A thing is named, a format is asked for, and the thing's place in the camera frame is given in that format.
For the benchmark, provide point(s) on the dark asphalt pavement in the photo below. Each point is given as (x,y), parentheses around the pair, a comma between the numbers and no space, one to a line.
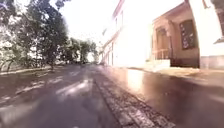
(173,98)

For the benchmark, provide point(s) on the cobblestone strip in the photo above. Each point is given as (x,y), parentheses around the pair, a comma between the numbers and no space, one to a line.
(133,114)

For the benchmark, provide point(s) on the tan building with porch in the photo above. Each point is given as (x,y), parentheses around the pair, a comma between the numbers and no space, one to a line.
(176,40)

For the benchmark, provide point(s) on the long pale building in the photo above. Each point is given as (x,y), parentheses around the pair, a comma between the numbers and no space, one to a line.
(131,40)

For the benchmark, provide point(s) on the grey asphalt road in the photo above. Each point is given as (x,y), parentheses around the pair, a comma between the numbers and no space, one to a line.
(66,106)

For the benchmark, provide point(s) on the row of trees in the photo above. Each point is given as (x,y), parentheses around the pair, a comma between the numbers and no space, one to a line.
(46,36)

